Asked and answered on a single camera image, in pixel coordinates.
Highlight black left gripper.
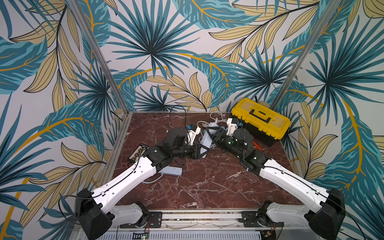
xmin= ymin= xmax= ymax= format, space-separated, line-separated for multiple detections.
xmin=172 ymin=142 xmax=210 ymax=159

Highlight grey power strip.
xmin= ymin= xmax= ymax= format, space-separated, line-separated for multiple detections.
xmin=200 ymin=122 xmax=219 ymax=158
xmin=160 ymin=166 xmax=183 ymax=176

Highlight grey cord of strip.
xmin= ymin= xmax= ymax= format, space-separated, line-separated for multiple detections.
xmin=140 ymin=172 xmax=164 ymax=184

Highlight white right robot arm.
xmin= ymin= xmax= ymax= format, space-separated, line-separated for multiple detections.
xmin=207 ymin=127 xmax=346 ymax=240

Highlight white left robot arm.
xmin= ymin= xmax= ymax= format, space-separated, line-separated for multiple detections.
xmin=75 ymin=128 xmax=211 ymax=240

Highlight yellow black toolbox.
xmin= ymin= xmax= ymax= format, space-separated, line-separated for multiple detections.
xmin=231 ymin=98 xmax=291 ymax=147

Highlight black charging board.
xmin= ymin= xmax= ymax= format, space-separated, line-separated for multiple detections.
xmin=128 ymin=143 xmax=149 ymax=164

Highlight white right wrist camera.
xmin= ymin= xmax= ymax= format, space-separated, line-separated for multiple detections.
xmin=227 ymin=118 xmax=242 ymax=137

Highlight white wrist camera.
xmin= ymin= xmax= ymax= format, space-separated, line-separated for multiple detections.
xmin=187 ymin=124 xmax=201 ymax=146
xmin=227 ymin=118 xmax=242 ymax=137

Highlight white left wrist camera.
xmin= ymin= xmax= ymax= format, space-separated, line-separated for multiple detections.
xmin=187 ymin=124 xmax=201 ymax=146

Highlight white cord of teal strip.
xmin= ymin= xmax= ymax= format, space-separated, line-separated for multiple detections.
xmin=197 ymin=111 xmax=233 ymax=130

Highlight orange handled pliers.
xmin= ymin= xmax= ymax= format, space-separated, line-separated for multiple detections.
xmin=253 ymin=142 xmax=262 ymax=151

